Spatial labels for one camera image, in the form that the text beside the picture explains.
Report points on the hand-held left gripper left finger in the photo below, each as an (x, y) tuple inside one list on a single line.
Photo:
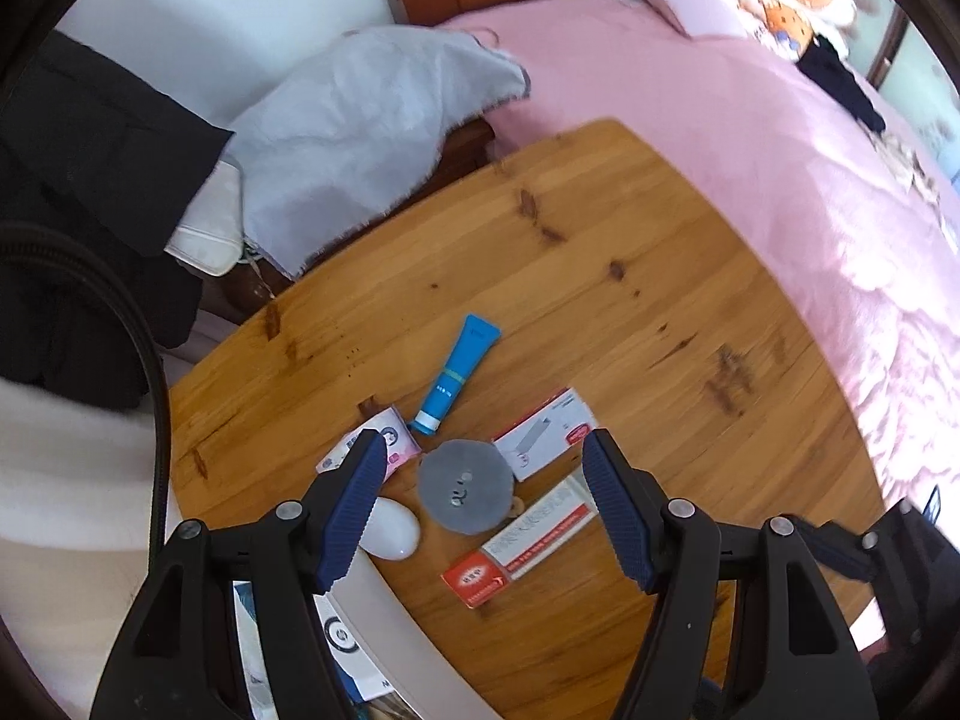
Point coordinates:
[(352, 510)]

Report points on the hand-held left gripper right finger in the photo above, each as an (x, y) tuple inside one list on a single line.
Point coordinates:
[(619, 510)]

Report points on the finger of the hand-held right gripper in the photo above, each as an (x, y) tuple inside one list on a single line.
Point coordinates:
[(832, 547), (911, 517)]

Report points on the grey round disc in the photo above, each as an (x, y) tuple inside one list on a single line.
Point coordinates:
[(465, 484)]

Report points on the white blue device box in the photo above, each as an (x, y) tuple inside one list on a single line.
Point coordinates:
[(345, 641)]

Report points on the white egg-shaped gadget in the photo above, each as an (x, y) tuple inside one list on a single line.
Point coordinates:
[(394, 529)]

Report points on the pink tissue pack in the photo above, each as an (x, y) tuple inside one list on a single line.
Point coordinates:
[(401, 441)]

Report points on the long red white box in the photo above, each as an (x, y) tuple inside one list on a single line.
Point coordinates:
[(517, 540)]

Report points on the small white red box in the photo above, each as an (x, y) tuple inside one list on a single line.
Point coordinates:
[(547, 431)]

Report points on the blue tube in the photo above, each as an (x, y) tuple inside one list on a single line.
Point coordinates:
[(457, 371)]

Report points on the white curtain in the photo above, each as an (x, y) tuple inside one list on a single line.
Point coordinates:
[(60, 502)]

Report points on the white bag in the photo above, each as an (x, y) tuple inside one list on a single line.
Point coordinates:
[(214, 225)]

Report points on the beige crumpled cloth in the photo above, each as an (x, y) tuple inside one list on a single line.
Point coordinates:
[(907, 165)]

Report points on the grey cloth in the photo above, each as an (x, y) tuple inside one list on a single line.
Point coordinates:
[(360, 135)]

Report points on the pink bed sheet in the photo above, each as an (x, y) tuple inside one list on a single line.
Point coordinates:
[(712, 127)]

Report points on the black coat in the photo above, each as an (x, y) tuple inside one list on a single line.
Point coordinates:
[(97, 165)]

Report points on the dark folded clothing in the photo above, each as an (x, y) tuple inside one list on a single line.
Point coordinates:
[(836, 79)]

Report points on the frosted glass wardrobe door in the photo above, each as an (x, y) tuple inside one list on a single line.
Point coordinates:
[(922, 67)]

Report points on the bear print quilt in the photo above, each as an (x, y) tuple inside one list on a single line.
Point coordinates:
[(787, 0)]

